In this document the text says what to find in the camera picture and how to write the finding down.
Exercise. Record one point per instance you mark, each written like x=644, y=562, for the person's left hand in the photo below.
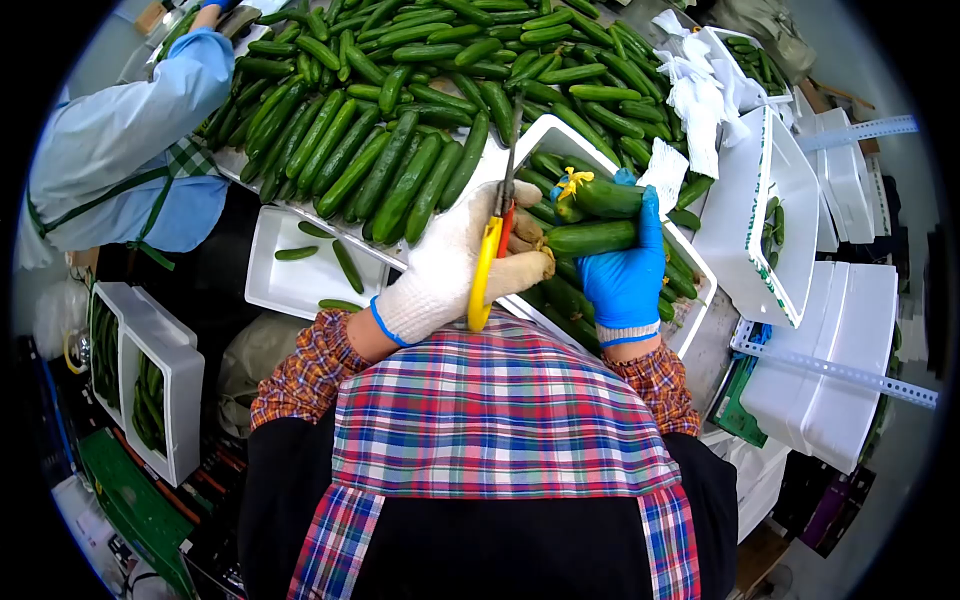
x=442, y=262

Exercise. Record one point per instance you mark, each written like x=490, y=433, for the person's right hand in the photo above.
x=622, y=285

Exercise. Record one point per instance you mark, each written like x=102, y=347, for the person's right fingers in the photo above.
x=652, y=221

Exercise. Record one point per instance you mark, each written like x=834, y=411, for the person's left fingers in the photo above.
x=525, y=271

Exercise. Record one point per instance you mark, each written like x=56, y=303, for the cucumber with yellow flower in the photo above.
x=607, y=199

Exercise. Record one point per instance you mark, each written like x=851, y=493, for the smooth green cucumber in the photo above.
x=592, y=238

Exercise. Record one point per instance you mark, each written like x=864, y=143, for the boxed heap of cucumbers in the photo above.
x=562, y=296

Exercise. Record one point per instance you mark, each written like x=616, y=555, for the white foam net sleeve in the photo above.
x=664, y=169

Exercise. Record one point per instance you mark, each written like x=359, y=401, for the white foam box green print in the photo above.
x=731, y=232

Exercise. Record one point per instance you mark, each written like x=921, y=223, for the white foam net sheets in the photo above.
x=701, y=105

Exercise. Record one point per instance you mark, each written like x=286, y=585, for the white foam packing box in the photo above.
x=555, y=139

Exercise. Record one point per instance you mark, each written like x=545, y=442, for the person's body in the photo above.
x=495, y=450

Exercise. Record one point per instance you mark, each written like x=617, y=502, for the small white foam box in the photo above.
x=716, y=49

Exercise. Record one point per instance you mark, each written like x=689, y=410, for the stack of white foam lids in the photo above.
x=844, y=180

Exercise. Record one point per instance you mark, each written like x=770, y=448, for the green plastic crate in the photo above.
x=135, y=502
x=739, y=416

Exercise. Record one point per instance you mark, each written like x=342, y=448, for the large pile of cucumbers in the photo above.
x=390, y=97

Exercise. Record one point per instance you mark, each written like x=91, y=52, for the perforated metal angle bar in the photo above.
x=832, y=369
x=855, y=133

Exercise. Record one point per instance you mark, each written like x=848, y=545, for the shallow white foam tray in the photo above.
x=300, y=281

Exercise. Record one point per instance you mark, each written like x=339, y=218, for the stack of white foam boxes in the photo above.
x=832, y=360

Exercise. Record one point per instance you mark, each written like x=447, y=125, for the grey plastic bag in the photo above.
x=251, y=367

